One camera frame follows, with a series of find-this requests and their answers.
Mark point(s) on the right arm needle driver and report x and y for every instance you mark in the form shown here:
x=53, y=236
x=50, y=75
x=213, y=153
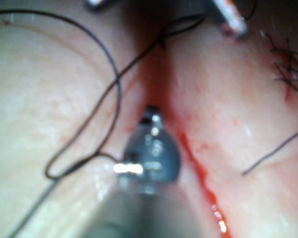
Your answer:
x=154, y=153

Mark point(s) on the right arm needle driver jaw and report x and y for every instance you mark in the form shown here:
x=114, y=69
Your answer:
x=152, y=115

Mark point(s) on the left arm needle driver jaw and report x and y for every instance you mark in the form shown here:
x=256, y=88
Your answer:
x=95, y=3
x=232, y=17

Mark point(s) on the black thread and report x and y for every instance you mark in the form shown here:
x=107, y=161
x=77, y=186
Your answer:
x=118, y=81

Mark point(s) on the dark right arm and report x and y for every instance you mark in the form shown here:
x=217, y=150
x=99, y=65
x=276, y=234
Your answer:
x=151, y=218

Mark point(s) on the black stitching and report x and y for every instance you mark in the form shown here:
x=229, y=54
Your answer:
x=289, y=72

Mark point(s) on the tissue pad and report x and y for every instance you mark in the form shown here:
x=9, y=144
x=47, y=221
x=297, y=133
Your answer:
x=52, y=99

